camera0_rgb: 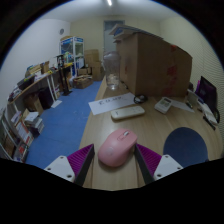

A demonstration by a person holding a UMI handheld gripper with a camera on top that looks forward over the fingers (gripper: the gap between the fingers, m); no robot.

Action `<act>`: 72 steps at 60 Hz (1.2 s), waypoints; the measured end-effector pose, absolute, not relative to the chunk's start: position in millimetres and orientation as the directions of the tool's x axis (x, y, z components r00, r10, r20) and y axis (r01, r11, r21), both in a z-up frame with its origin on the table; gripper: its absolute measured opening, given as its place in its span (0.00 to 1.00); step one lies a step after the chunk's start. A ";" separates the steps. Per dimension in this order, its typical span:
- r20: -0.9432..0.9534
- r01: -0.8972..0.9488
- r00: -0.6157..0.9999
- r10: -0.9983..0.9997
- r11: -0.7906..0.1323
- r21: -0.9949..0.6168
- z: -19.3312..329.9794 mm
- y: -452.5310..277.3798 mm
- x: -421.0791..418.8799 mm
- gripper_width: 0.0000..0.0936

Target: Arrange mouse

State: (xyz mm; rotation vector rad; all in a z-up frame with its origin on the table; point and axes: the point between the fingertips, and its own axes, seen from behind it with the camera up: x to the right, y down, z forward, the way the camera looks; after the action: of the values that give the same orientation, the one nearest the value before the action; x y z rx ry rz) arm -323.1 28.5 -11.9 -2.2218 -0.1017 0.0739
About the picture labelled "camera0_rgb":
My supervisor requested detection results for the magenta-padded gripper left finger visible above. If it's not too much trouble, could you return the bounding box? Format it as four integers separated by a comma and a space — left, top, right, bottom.
44, 143, 96, 188

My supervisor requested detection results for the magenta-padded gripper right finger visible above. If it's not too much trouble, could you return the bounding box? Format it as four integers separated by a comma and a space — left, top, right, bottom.
133, 143, 184, 185

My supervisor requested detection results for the pink computer mouse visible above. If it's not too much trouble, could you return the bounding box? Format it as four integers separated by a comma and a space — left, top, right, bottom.
97, 128, 139, 168

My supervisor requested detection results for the round dark blue mouse pad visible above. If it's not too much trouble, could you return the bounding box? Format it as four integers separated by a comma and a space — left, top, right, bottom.
162, 126, 210, 168

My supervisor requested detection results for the shelf unit with books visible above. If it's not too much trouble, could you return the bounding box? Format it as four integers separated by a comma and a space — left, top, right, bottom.
0, 105, 46, 164

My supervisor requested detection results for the plain white paper sheet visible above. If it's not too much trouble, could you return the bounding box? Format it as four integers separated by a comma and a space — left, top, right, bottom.
170, 98, 196, 114

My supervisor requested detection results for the black marker pen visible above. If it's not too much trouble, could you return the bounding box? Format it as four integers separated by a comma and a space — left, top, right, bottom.
202, 114, 217, 131

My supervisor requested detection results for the cream remote control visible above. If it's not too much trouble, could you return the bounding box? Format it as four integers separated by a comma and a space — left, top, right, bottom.
110, 105, 146, 121

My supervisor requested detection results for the open white notebook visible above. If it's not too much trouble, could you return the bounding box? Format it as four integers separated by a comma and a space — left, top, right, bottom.
186, 89, 219, 126

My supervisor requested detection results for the white paper sheet with writing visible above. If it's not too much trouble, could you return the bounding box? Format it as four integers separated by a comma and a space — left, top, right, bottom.
88, 92, 136, 116

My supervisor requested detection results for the dark upright tablet screen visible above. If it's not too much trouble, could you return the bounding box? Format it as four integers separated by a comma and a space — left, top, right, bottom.
194, 75, 219, 115

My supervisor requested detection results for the open cardboard box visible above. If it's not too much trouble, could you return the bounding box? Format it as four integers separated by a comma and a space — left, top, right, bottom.
72, 75, 94, 90

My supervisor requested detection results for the wooden side desk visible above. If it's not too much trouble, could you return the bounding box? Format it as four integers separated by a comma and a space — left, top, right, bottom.
7, 62, 74, 112

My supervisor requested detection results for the large brown cardboard box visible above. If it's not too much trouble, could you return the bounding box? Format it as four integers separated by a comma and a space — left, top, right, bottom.
114, 32, 194, 99

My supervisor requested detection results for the clear glass jar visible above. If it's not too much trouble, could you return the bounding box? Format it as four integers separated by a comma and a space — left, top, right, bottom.
102, 50, 122, 91

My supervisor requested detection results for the stack of cardboard boxes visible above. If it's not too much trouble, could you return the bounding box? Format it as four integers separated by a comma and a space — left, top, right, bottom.
83, 49, 105, 82

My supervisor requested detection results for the stack of papers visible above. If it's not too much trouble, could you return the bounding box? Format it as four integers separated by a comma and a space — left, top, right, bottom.
108, 23, 165, 43

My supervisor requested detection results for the coiled black cable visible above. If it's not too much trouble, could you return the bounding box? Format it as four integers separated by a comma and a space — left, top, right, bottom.
133, 93, 149, 105

